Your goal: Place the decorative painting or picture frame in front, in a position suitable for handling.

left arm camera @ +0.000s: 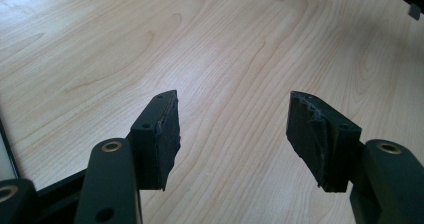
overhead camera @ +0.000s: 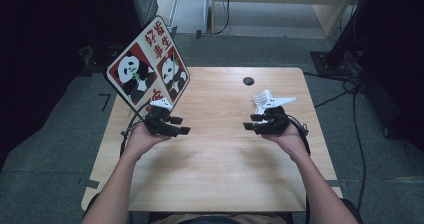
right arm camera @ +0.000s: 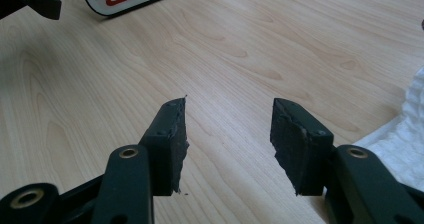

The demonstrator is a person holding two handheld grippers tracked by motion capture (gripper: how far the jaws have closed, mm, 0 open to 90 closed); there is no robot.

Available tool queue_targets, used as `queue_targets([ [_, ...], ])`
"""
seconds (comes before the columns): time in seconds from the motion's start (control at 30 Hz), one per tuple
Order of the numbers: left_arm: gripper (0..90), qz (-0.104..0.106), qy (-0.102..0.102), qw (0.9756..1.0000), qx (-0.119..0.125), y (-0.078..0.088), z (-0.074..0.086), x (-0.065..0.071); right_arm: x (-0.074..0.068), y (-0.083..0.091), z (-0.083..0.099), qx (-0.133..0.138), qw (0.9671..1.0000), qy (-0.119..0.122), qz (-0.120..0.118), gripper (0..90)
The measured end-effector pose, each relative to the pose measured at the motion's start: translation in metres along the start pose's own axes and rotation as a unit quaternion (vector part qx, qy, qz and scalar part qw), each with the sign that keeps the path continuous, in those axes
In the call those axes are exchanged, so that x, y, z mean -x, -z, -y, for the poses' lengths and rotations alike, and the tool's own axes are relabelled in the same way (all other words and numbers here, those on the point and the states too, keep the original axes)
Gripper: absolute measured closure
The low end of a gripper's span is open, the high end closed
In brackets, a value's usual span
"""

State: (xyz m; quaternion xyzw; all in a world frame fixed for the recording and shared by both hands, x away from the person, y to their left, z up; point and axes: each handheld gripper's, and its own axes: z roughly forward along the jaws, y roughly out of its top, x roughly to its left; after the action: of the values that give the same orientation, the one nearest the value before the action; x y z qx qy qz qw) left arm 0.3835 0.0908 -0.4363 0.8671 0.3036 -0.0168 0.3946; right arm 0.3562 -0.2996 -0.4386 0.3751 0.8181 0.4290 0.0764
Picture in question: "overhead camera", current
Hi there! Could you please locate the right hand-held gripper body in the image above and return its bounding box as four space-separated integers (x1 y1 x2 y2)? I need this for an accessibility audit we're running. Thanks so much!
254 96 297 136

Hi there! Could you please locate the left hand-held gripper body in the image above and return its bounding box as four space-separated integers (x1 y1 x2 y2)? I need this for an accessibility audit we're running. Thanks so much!
144 97 183 138

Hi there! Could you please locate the white knitted cloth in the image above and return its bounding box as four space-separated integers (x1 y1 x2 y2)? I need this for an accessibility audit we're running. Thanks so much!
251 89 273 117

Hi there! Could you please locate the person's right hand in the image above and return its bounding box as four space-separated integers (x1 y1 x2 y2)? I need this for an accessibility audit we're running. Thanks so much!
261 123 309 162

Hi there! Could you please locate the person's left hand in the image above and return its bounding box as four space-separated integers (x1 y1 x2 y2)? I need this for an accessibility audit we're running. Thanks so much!
124 122 172 162

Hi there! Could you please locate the black metal stand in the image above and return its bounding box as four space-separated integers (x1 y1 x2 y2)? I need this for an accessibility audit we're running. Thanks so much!
78 43 113 77
309 0 371 78

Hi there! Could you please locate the grey tape strip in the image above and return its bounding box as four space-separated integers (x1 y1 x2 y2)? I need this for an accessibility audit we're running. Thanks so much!
78 178 101 190
325 179 349 189

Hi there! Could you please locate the black stand leg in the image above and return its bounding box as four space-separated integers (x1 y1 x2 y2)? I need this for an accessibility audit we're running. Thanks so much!
359 68 404 140

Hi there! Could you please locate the dark cabinet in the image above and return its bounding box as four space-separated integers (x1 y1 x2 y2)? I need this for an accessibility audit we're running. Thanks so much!
128 0 159 30

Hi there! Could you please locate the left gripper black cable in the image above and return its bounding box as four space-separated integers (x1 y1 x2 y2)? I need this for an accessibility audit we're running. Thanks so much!
119 108 149 158

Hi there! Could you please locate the black floor cable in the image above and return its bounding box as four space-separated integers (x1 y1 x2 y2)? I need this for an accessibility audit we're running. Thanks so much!
313 85 359 109
302 71 363 85
351 83 368 213

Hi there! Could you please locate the black hanging cable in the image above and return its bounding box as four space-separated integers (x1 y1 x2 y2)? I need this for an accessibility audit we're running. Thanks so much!
213 0 233 36

